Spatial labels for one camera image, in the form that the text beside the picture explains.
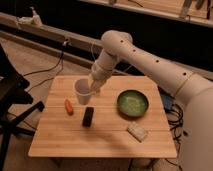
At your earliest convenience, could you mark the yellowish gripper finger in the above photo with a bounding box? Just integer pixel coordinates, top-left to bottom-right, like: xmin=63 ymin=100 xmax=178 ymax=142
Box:
xmin=89 ymin=79 xmax=103 ymax=93

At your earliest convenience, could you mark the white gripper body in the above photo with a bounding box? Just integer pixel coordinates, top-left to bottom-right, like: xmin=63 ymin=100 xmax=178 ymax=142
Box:
xmin=90 ymin=60 xmax=115 ymax=83

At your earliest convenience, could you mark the white ceramic cup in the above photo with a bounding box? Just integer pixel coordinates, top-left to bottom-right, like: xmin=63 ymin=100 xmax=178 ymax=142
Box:
xmin=74 ymin=78 xmax=93 ymax=105

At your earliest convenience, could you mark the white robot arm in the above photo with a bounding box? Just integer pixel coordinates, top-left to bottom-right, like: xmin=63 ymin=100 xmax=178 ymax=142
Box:
xmin=89 ymin=30 xmax=213 ymax=171

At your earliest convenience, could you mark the green ceramic bowl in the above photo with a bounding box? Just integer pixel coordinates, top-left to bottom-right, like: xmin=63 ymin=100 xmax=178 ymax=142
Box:
xmin=117 ymin=90 xmax=149 ymax=118

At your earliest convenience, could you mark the orange carrot toy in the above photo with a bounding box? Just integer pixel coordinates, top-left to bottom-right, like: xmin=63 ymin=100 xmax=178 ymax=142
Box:
xmin=64 ymin=99 xmax=73 ymax=115

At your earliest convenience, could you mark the black rectangular remote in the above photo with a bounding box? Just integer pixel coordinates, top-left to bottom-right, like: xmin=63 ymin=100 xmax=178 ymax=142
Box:
xmin=82 ymin=107 xmax=94 ymax=127

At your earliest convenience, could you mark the wooden table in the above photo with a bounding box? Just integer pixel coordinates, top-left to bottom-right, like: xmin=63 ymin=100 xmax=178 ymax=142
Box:
xmin=29 ymin=76 xmax=177 ymax=158

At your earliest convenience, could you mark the white textured sponge block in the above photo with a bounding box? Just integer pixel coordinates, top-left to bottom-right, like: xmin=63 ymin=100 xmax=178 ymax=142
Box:
xmin=127 ymin=122 xmax=148 ymax=142

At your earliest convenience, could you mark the blue box on floor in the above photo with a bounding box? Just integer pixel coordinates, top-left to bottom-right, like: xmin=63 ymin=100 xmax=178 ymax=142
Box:
xmin=161 ymin=94 xmax=173 ymax=110

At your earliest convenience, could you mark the black office chair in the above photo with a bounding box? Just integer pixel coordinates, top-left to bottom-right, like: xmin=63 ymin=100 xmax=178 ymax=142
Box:
xmin=0 ymin=44 xmax=44 ymax=171

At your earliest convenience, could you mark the long wooden rail beam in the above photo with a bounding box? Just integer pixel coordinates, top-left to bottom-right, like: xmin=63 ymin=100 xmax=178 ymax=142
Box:
xmin=0 ymin=12 xmax=213 ymax=81

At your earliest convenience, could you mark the black cable left floor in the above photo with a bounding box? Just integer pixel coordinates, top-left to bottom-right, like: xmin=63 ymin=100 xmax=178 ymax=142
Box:
xmin=23 ymin=41 xmax=71 ymax=93

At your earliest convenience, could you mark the white clamp on rail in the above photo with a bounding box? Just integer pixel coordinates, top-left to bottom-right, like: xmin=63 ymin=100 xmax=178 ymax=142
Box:
xmin=18 ymin=6 xmax=43 ymax=27

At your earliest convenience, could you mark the black cable bundle right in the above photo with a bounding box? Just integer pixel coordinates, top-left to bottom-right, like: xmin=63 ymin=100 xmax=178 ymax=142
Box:
xmin=165 ymin=103 xmax=186 ymax=168

